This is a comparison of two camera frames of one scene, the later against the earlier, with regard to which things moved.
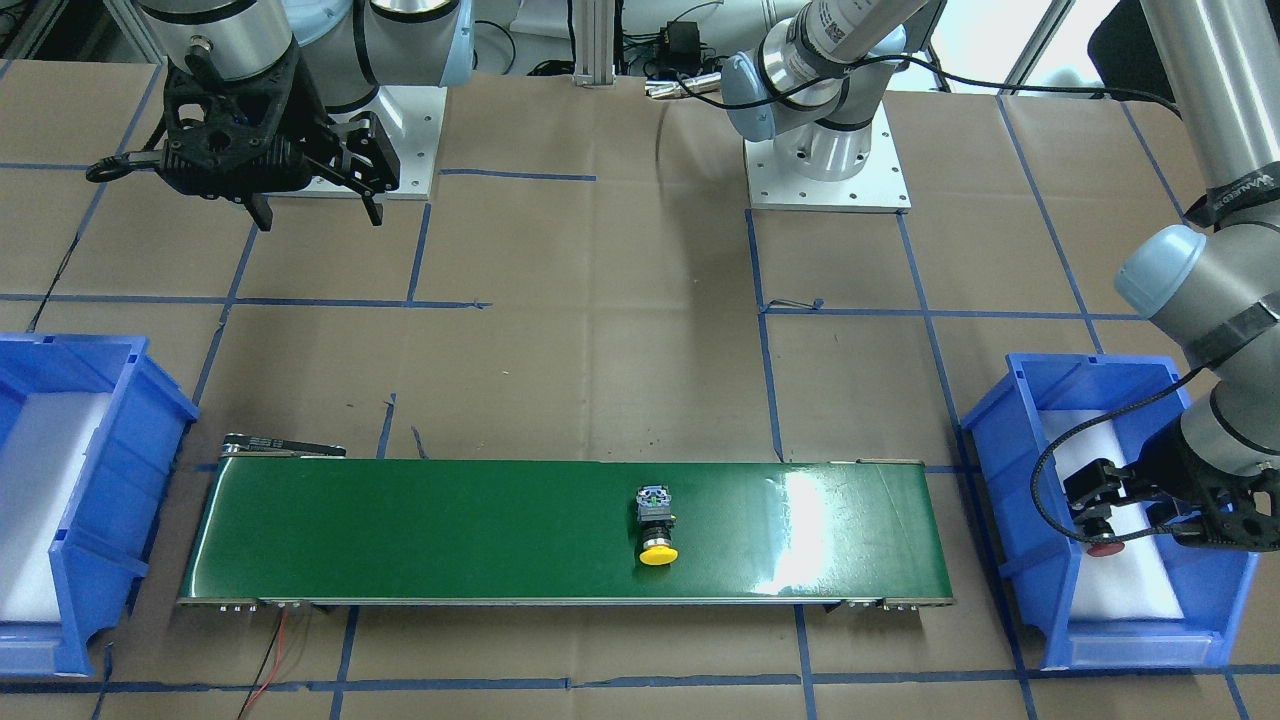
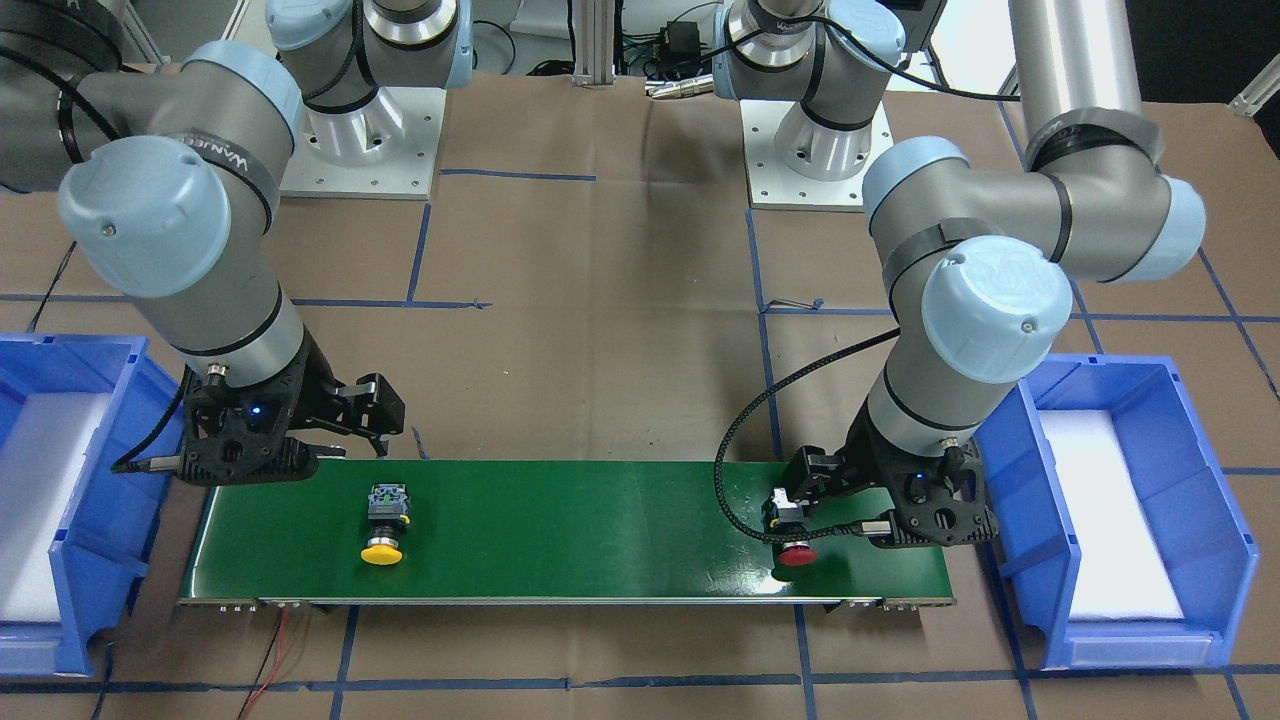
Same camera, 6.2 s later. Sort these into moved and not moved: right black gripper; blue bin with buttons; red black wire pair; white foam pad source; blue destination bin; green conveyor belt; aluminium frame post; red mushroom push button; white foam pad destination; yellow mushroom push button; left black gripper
Moved: red mushroom push button; left black gripper; yellow mushroom push button; right black gripper
Not moved: green conveyor belt; aluminium frame post; white foam pad destination; red black wire pair; blue destination bin; blue bin with buttons; white foam pad source
